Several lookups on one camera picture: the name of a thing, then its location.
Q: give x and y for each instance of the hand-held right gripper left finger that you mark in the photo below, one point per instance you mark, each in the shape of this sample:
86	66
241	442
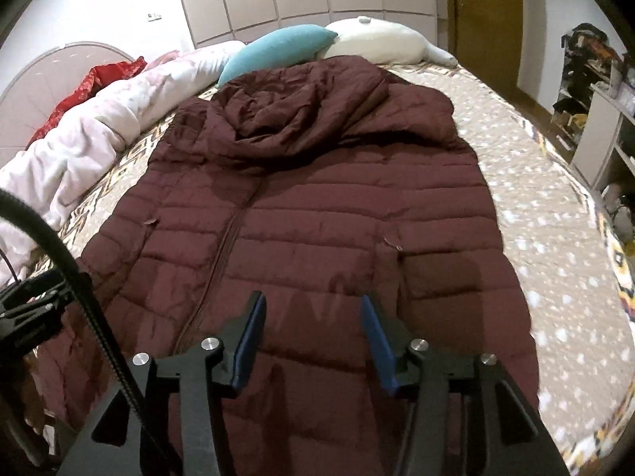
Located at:
248	344

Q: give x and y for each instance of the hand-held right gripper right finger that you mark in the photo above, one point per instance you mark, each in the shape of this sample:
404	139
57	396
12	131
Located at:
379	352

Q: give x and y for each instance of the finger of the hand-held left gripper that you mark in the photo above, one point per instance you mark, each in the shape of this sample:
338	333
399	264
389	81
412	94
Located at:
30	325
44	280

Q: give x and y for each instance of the maroon puffer jacket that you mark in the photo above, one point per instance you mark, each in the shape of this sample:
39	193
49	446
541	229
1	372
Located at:
307	208

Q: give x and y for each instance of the pink floral blanket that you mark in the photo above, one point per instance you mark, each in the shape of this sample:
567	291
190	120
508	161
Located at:
89	124

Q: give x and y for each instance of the pink arched headboard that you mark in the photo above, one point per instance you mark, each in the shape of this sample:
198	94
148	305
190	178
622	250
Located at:
44	79

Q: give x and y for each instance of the patterned bedspread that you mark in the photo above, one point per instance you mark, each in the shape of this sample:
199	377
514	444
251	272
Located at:
545	238

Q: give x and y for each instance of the red patterned cloth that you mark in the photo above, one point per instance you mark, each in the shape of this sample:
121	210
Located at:
94	82

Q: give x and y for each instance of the teal pillow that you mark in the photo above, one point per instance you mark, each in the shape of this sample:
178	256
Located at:
278	49

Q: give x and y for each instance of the white plush pillow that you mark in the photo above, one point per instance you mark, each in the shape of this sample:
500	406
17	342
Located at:
382	39

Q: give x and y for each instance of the cluttered shelf unit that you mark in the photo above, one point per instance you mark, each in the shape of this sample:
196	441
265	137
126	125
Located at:
595	109

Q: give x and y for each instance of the wooden door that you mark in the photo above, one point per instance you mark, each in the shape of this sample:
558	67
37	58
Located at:
483	15

